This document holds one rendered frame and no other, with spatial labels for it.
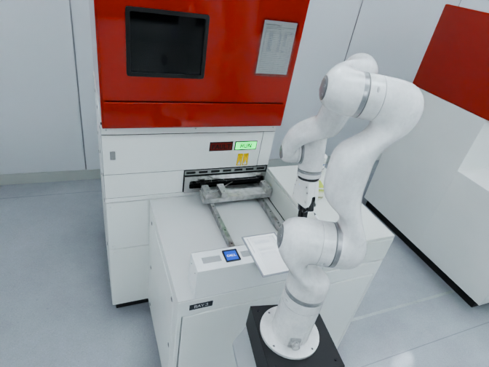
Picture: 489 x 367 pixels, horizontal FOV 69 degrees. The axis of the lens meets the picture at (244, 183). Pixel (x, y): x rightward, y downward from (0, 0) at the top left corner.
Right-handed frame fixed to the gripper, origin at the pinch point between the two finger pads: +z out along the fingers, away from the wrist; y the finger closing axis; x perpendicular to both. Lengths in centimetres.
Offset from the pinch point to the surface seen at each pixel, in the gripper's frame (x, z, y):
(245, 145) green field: 0, -10, -57
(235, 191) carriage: -5, 13, -54
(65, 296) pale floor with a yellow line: -92, 93, -99
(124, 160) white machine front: -57, -5, -58
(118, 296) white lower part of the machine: -62, 82, -77
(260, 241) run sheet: -12.2, 13.8, -8.1
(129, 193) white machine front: -56, 12, -62
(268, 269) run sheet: -15.1, 16.8, 6.1
